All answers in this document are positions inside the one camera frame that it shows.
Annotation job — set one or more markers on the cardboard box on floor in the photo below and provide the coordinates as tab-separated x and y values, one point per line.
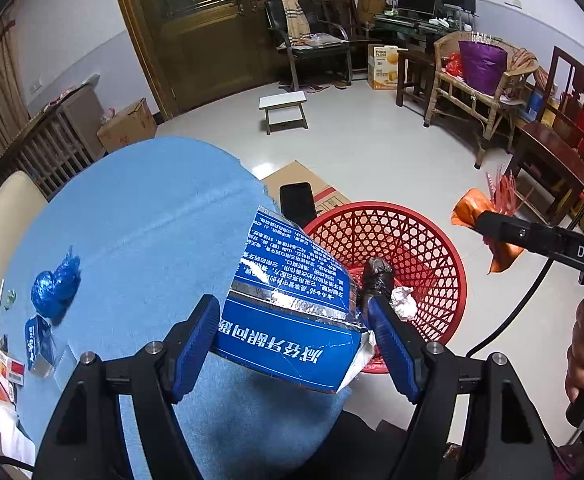
297	172

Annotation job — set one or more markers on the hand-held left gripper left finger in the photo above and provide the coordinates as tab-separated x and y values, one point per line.
194	350

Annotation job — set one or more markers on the purple bag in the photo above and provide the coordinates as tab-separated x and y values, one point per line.
482	67

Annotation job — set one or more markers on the black plastic bag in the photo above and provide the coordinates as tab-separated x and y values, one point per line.
377	280

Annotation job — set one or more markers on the blue toothpaste box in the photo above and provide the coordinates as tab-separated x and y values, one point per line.
292	340

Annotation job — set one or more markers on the black phone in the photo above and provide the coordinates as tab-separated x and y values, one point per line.
297	205

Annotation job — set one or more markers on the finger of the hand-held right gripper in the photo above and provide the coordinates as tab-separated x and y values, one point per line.
522	235

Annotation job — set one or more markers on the pink cloth pile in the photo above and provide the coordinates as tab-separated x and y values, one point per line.
66	97

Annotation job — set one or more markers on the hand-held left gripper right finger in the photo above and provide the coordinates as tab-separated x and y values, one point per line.
397	350

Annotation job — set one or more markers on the tall dark wooden chair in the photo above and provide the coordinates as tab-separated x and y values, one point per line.
547	160

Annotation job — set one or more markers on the blue plastic bag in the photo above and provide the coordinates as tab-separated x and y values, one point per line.
54	285

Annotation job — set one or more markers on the wooden baby crib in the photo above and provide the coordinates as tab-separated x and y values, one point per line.
56	145

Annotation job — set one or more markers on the person's dark pants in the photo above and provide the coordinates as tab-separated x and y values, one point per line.
362	440

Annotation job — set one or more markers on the brown striped cloth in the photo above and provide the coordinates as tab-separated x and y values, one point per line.
522	62

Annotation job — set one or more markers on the striped beige scarf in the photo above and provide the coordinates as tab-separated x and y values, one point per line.
294	17

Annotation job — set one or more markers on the red plastic basket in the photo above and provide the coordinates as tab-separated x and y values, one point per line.
422	245

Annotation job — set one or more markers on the black armchair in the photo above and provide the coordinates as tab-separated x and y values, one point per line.
312	55

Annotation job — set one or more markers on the small black packet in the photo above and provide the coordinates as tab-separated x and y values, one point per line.
4	344

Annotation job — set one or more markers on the orange plastic bag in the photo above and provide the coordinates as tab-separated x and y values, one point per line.
467	207

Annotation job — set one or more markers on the white wall socket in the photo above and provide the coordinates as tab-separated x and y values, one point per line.
34	86

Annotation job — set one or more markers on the wooden double door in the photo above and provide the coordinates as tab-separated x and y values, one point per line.
211	35

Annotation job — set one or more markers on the brown slipper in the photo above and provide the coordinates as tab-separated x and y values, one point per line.
317	89
341	85

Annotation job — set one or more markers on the papers and packets at edge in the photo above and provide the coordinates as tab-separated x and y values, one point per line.
14	435

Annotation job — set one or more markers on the small white stool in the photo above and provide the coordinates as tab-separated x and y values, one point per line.
283	102

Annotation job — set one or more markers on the red shopping bag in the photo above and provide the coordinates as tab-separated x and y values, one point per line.
454	65

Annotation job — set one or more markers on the blue carton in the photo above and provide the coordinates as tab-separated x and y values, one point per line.
536	106

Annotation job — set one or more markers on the white paper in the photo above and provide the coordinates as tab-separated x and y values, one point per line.
404	302

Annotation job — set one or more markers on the wicker armchair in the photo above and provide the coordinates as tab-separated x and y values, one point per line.
472	100

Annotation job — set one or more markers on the dark wooden side table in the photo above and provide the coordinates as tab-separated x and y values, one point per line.
414	70

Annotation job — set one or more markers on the red plastic broom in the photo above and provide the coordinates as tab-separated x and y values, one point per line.
504	190

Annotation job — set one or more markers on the dark wooden armchair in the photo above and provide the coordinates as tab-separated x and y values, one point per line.
344	20

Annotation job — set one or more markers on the green candy wrapper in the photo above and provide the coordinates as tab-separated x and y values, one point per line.
10	299

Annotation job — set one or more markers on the small blue box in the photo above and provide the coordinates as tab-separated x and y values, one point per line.
36	340

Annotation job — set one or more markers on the brown cardboard box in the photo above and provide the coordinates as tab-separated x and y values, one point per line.
129	127

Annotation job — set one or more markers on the brown paper bag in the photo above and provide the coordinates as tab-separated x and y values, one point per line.
371	7

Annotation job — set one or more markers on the cream leather sofa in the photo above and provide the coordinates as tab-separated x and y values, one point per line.
1	230

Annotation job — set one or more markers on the white plastic stick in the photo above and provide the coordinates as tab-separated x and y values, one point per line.
0	305

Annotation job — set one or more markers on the orange white carton box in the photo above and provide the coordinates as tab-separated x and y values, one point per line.
384	67

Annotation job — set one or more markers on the glass computer desk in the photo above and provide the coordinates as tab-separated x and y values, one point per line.
412	27

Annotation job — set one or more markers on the clear plastic bag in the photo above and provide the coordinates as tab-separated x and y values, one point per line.
322	40
109	116

